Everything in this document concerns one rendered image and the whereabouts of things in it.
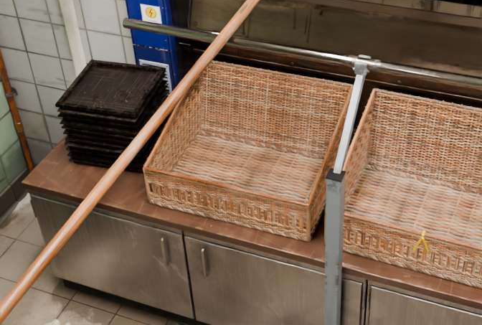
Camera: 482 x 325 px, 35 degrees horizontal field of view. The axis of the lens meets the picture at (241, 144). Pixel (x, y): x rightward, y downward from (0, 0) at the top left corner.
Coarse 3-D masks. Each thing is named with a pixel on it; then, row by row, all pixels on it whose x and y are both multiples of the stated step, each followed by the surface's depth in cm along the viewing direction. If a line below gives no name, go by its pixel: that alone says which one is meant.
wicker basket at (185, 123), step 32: (224, 64) 265; (192, 96) 266; (224, 96) 270; (256, 96) 265; (320, 96) 256; (192, 128) 272; (224, 128) 275; (256, 128) 270; (160, 160) 252; (192, 160) 267; (224, 160) 266; (256, 160) 265; (288, 160) 264; (320, 160) 263; (160, 192) 247; (192, 192) 240; (224, 192) 235; (256, 192) 230; (288, 192) 251; (320, 192) 236; (256, 224) 238; (288, 224) 233
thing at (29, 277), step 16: (256, 0) 220; (240, 16) 216; (224, 32) 213; (208, 48) 210; (208, 64) 208; (192, 80) 204; (176, 96) 200; (160, 112) 197; (144, 128) 194; (144, 144) 194; (128, 160) 190; (112, 176) 187; (96, 192) 184; (80, 208) 181; (80, 224) 181; (64, 240) 178; (48, 256) 175; (32, 272) 172; (16, 288) 170; (0, 304) 168; (0, 320) 167
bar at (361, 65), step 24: (144, 24) 224; (264, 48) 212; (288, 48) 209; (360, 72) 203; (408, 72) 198; (432, 72) 196; (360, 96) 205; (336, 168) 202; (336, 192) 202; (336, 216) 207; (336, 240) 213; (336, 264) 219; (336, 288) 225; (336, 312) 231
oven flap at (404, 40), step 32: (192, 0) 261; (224, 0) 256; (288, 0) 248; (256, 32) 255; (288, 32) 251; (320, 32) 247; (352, 32) 243; (384, 32) 239; (416, 32) 235; (448, 32) 231; (480, 32) 228; (416, 64) 238; (448, 64) 234; (480, 64) 230
